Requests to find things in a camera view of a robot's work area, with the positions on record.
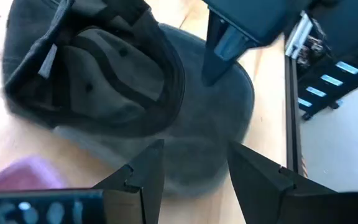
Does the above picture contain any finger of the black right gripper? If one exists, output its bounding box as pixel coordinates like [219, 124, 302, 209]
[201, 11, 257, 87]

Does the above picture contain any black metal table frame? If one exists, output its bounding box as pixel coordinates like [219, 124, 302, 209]
[283, 54, 307, 178]

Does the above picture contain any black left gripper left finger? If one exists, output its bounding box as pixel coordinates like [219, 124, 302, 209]
[0, 139, 167, 224]

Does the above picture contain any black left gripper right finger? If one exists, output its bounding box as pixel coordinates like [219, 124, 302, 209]
[227, 140, 358, 224]

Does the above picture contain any maroon baseball cap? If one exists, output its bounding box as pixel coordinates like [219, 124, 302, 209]
[0, 155, 70, 192]

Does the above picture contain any dark grey baseball cap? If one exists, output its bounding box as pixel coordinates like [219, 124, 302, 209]
[0, 0, 256, 198]

